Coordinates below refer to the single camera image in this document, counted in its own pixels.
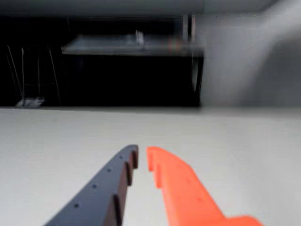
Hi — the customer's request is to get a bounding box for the dark navy gripper finger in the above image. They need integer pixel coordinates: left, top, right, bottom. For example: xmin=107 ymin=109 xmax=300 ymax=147
xmin=43 ymin=144 xmax=139 ymax=226

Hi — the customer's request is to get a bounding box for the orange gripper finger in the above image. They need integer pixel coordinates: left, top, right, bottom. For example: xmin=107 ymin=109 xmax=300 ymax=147
xmin=145 ymin=146 xmax=265 ymax=226

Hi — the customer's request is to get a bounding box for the dark metal shelf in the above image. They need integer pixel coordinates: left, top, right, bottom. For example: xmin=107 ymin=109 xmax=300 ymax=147
xmin=60 ymin=15 xmax=205 ymax=106

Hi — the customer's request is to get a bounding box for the thin metal wire stand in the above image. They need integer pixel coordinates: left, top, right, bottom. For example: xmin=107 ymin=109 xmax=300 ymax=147
xmin=6 ymin=44 xmax=62 ymax=108

